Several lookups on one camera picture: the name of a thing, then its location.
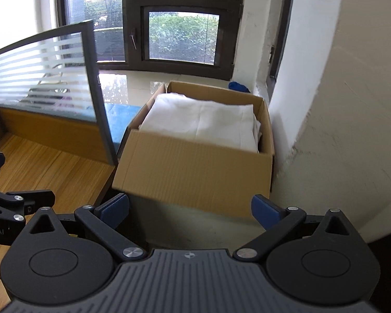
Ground blue cloth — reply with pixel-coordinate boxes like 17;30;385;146
228;81;251;94

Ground dark framed window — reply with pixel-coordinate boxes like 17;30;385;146
57;0;245;80

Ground blue floor mat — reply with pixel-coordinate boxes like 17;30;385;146
103;102;144;144

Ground cream t-shirt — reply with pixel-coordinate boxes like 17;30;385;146
138;93;263;154

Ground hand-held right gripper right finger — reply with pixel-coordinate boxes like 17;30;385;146
233;194;359;262

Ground dark chair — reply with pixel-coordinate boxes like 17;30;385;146
28;62;74;106

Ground cardboard box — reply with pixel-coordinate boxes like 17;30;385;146
112;80;276;219

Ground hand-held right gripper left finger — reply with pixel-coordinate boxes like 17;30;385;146
24;193;147;262

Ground frosted glass desk partition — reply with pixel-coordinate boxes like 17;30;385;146
0;20;119;167

